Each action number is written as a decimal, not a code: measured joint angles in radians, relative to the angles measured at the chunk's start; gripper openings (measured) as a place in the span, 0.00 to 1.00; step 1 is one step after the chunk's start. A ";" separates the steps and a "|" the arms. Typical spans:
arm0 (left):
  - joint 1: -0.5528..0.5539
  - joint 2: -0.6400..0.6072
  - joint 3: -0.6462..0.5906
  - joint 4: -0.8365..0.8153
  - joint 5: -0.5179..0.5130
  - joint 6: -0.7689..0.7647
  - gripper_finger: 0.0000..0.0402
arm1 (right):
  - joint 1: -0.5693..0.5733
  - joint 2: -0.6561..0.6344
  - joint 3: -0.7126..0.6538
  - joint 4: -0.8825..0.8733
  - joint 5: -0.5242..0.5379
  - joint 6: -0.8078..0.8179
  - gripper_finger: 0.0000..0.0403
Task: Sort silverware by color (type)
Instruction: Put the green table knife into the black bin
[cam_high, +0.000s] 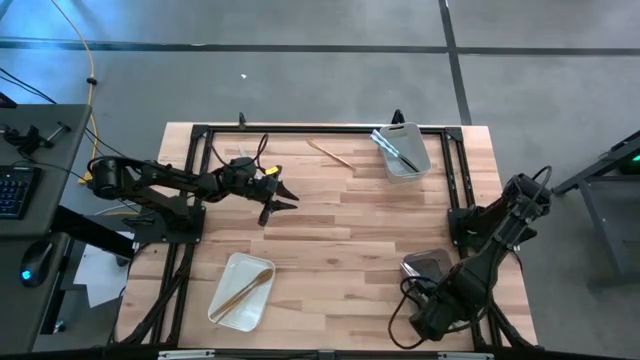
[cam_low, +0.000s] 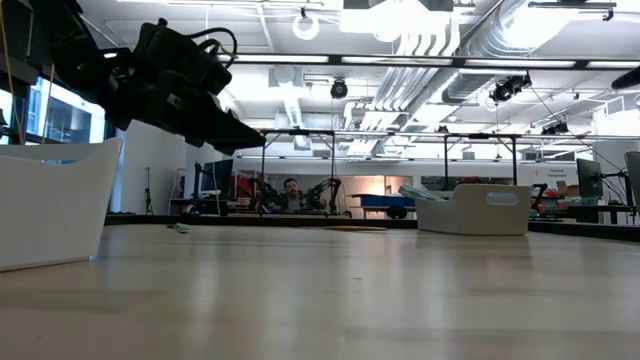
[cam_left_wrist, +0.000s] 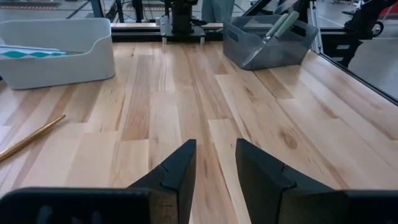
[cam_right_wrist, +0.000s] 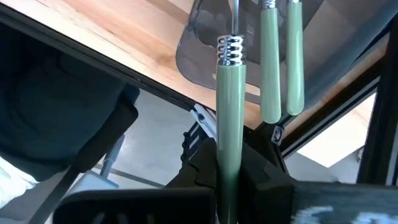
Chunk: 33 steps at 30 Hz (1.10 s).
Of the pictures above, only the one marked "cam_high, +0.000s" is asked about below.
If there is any black floor cable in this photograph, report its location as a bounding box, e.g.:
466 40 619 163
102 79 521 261
0 67 59 106

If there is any black desk clamp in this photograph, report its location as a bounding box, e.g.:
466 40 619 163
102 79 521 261
2 120 74 157

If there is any black computer mouse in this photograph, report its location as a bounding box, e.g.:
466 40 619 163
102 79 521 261
18 239 56 289

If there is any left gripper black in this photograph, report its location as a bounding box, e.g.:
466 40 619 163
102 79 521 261
217 155 300 227

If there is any black backlit keyboard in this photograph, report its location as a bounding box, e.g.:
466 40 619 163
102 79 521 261
0 164 43 221

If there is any white rectangular tray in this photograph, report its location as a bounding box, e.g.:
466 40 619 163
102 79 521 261
206 251 277 334

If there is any knife with teal patterned handle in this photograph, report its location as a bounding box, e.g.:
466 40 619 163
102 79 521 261
369 130 401 159

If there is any dark grey rectangular tray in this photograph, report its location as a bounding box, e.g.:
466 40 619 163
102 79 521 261
399 248 455 301

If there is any silver bracket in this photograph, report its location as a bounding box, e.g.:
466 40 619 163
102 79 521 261
437 351 495 360
157 349 217 360

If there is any black aluminium table frame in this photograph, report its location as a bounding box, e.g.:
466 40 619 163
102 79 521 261
107 108 539 351

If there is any yellow cable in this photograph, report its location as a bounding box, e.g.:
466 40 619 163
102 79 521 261
49 0 100 184

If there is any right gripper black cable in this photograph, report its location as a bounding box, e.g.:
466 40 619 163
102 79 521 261
387 275 431 351

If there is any white bin with handle cutouts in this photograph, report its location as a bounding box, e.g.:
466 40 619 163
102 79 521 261
378 121 433 185

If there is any grey desk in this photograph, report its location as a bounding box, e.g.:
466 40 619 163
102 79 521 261
0 103 136 357

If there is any black desk frame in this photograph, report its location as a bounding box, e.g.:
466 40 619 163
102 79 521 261
549 128 640 291

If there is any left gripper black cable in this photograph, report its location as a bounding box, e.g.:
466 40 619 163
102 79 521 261
209 132 271 174

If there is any slim wooden utensil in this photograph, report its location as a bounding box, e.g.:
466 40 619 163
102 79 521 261
209 268 275 321
305 138 357 172

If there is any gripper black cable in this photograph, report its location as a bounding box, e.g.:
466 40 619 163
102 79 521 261
387 275 431 351
209 132 271 174

